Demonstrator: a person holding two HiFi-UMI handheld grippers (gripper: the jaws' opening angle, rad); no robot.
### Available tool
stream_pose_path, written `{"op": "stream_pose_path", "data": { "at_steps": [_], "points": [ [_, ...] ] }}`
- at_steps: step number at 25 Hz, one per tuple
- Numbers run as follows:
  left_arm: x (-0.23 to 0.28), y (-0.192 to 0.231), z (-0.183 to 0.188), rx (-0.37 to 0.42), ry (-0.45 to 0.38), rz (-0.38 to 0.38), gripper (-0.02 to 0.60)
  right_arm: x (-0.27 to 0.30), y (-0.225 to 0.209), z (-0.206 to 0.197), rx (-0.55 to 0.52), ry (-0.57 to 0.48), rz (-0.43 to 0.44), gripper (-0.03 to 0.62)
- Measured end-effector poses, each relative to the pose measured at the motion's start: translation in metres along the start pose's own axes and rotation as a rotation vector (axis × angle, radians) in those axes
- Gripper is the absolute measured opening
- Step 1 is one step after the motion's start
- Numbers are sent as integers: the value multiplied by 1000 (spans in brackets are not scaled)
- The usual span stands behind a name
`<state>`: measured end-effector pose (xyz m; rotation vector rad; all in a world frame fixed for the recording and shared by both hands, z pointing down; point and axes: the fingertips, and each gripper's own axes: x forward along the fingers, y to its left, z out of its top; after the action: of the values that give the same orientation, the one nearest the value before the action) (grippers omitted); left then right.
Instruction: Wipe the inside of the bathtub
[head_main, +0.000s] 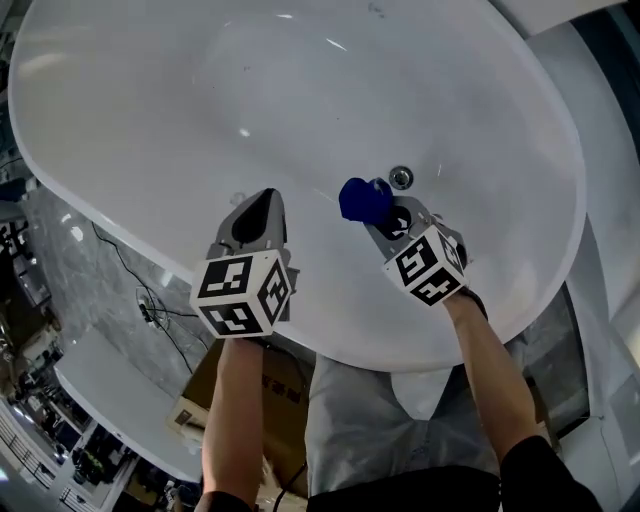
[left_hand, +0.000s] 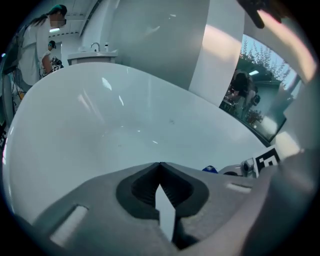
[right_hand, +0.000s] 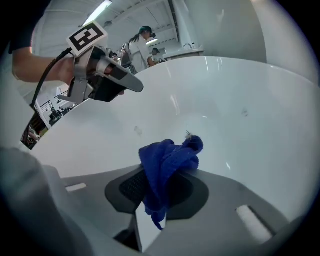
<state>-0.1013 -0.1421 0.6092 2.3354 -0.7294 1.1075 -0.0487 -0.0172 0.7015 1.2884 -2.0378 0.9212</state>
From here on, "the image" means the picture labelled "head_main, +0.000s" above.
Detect person's left forearm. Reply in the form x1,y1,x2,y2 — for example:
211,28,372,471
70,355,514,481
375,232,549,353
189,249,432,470
199,334,267,509

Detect person's right forearm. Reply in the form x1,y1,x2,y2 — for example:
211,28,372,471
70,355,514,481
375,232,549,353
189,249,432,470
442,294,551,466

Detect black framed window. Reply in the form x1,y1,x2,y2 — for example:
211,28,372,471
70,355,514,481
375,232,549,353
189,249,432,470
519,0,640,441

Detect white rectangular tub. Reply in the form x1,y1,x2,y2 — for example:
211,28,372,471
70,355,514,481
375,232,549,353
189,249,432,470
53,327,211,484

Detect white power strip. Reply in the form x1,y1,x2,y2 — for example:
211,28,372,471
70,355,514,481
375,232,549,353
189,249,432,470
135,294,157,327

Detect round metal drain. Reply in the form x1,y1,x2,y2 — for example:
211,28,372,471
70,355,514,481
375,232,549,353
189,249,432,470
388,165,414,191

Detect white oval bathtub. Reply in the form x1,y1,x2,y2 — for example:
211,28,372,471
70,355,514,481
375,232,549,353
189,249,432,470
7,0,589,374

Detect black floor cable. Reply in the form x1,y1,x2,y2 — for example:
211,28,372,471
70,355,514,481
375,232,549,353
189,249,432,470
89,219,154,304

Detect person's grey trousers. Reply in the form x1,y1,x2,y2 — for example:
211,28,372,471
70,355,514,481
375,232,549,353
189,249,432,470
304,349,506,496

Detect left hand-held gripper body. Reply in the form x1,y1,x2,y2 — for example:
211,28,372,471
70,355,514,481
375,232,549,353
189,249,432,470
189,241,302,340

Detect person's black shirt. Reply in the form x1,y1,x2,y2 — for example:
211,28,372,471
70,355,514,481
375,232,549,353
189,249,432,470
192,434,606,512

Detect brown cardboard box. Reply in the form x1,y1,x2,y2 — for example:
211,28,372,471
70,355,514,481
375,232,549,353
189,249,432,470
164,339,314,496

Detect blue cloth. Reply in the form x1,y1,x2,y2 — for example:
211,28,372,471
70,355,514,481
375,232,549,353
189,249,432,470
338,175,394,225

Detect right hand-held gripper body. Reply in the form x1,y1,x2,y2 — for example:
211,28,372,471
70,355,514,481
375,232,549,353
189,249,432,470
382,214,470,307

